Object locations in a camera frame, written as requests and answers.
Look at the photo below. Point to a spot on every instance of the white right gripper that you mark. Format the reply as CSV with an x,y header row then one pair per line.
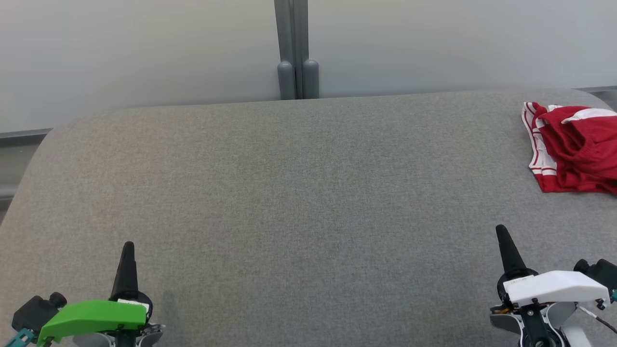
x,y
554,286

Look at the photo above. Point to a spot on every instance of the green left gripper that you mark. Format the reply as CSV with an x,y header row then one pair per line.
x,y
91,315

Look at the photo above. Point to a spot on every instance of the red white basketball jersey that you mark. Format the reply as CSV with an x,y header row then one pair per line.
x,y
549,183

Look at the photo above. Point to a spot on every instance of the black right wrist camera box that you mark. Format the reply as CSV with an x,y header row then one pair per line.
x,y
600,270

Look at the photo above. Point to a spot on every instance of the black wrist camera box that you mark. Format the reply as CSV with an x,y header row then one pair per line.
x,y
600,270
36,311

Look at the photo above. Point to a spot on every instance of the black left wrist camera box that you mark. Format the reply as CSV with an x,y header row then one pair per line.
x,y
36,311

